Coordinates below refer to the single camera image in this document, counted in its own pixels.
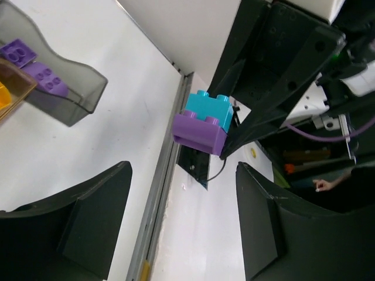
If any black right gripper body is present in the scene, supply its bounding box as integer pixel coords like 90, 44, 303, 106
317, 17, 374, 117

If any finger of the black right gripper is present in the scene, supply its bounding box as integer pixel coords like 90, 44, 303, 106
209, 1, 346, 159

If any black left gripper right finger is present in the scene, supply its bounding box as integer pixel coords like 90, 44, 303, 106
236, 162, 374, 280

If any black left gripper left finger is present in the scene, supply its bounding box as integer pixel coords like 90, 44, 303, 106
1, 161, 132, 280

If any small teal lego plate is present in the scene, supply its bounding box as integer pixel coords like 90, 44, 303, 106
185, 90, 233, 133

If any purple lego brick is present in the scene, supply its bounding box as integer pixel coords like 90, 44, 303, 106
172, 110, 227, 156

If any yellow lego piece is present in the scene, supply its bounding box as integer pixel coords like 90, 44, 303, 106
0, 83, 12, 110

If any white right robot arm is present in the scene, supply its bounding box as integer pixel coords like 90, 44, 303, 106
209, 1, 374, 280

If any person hand outside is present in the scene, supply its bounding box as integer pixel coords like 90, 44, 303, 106
312, 173, 351, 192

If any yellow tape roll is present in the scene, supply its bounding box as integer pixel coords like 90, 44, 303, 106
244, 144, 257, 161

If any dark grey plastic container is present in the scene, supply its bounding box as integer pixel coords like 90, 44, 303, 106
1, 1, 108, 126

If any amber plastic container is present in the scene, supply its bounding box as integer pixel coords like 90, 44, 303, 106
1, 59, 37, 120

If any purple lego in grey bin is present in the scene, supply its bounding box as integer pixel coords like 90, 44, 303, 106
1, 39, 38, 68

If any aluminium front rail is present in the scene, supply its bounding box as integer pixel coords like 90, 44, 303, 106
126, 73, 194, 280

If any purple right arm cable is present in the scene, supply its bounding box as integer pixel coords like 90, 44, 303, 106
285, 116, 375, 143

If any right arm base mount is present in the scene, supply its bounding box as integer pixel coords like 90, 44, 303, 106
177, 146, 227, 190

